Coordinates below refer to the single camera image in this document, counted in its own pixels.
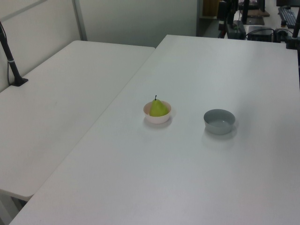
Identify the black box device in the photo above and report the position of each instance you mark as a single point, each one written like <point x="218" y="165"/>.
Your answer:
<point x="260" y="35"/>

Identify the yellow wooden cabinet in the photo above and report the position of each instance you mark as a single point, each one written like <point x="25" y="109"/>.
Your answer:
<point x="211" y="8"/>

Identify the black pole stand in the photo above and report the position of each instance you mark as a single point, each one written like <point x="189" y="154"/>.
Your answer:
<point x="11" y="66"/>

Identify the green pear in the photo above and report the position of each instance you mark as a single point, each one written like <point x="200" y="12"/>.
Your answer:
<point x="158" y="109"/>

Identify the dark grey case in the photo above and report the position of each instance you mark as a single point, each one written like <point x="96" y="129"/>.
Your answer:
<point x="235" y="32"/>

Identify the grey bowl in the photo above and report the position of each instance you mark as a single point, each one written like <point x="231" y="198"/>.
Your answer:
<point x="218" y="129"/>

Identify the black tripod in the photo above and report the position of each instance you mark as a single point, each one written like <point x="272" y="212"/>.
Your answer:
<point x="222" y="14"/>

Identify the black clamp pole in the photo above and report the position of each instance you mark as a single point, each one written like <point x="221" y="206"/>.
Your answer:
<point x="291" y="43"/>

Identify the black keyboard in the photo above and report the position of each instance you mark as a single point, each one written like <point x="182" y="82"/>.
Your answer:
<point x="288" y="16"/>

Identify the pink bowl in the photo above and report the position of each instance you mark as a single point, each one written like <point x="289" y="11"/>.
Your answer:
<point x="154" y="119"/>

